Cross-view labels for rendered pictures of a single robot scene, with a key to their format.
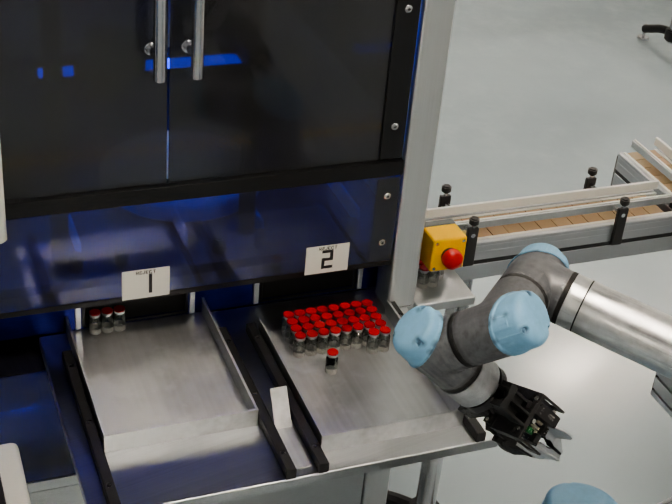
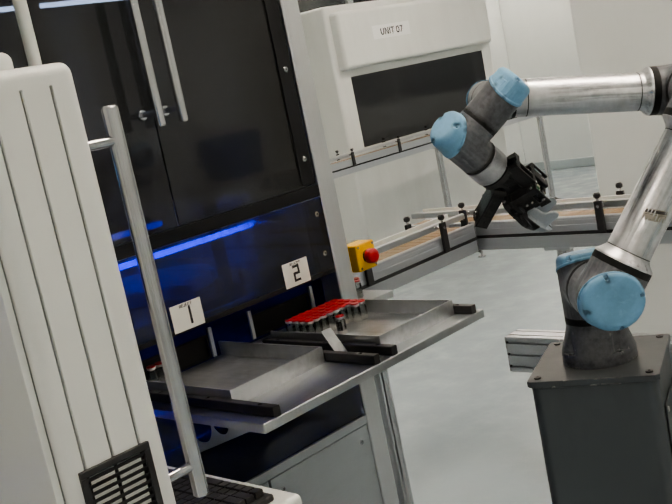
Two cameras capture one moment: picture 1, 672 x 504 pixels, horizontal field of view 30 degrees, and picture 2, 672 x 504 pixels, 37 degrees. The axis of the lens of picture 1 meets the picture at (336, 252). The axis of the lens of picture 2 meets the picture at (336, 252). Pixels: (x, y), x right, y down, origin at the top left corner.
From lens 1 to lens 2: 1.16 m
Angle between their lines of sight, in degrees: 30
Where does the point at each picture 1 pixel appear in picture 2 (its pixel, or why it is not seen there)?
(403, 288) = (349, 290)
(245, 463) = (338, 372)
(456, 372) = (484, 145)
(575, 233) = (422, 248)
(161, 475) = (288, 396)
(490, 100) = not seen: hidden behind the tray
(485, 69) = not seen: hidden behind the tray
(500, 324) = (501, 84)
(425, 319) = (450, 115)
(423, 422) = (432, 314)
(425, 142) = (325, 168)
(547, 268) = not seen: hidden behind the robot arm
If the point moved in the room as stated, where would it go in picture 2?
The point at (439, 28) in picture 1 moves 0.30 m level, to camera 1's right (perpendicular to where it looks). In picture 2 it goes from (307, 81) to (413, 59)
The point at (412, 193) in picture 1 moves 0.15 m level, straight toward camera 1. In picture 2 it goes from (330, 209) to (351, 213)
